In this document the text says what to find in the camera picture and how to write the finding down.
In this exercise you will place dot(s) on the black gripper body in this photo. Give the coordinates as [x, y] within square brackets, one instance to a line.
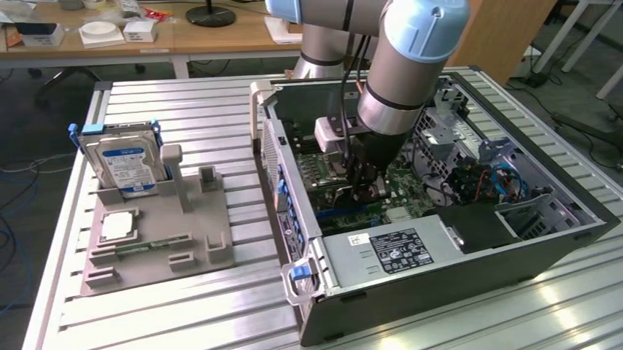
[376, 153]

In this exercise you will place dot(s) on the green graphics card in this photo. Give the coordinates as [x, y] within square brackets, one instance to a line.
[382, 191]

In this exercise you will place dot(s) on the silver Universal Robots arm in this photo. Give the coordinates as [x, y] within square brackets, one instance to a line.
[404, 73]

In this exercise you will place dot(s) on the CPU socket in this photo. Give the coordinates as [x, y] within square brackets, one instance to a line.
[335, 164]

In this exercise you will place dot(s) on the blue expansion slot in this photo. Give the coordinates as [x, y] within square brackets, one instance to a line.
[340, 211]

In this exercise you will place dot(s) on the green motherboard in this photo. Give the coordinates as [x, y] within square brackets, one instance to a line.
[408, 186]

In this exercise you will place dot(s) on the small silver heatsink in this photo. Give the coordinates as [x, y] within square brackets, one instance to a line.
[400, 216]

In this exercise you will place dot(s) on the silver disk bay cage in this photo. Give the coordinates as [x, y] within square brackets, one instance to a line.
[444, 146]

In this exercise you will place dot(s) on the grey power supply unit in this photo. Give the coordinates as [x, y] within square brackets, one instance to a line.
[390, 251]

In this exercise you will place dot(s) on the blue case latch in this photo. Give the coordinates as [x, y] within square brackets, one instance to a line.
[299, 274]

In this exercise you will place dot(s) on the open black PC case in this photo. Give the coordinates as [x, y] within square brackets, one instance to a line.
[438, 284]

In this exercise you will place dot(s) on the white paper stack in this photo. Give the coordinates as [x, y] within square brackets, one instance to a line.
[282, 33]

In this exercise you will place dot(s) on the wooden cabinet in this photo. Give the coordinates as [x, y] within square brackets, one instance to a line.
[496, 36]

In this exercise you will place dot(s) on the grey parts rack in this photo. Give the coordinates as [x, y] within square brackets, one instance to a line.
[160, 226]

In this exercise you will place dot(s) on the black floor stand foot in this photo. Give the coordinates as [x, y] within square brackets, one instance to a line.
[588, 127]

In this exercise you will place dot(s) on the green RAM stick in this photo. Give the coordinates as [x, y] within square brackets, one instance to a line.
[141, 247]

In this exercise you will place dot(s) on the hard disk with blue caddy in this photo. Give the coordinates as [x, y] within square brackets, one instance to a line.
[121, 164]

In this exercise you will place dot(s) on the black round lamp base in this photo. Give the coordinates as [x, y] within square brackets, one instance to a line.
[211, 16]

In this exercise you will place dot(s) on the silver CPU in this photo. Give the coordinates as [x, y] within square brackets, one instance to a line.
[119, 225]

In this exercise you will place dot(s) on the red packet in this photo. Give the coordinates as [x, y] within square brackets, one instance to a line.
[157, 14]

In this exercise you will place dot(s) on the small white labelled box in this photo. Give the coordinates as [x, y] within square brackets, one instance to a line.
[139, 32]

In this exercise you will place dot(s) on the white round-topped block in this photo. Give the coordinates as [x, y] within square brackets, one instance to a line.
[99, 34]

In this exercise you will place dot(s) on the wooden desk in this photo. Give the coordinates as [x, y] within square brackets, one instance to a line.
[48, 51]

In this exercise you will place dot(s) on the white box with black lid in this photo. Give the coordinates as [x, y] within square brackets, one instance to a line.
[43, 34]

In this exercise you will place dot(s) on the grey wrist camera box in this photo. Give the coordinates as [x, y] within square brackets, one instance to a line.
[328, 136]

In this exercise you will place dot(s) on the grey front bay bracket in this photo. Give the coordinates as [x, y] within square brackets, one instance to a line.
[535, 215]

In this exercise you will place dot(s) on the white table frame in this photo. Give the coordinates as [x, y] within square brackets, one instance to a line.
[584, 33]

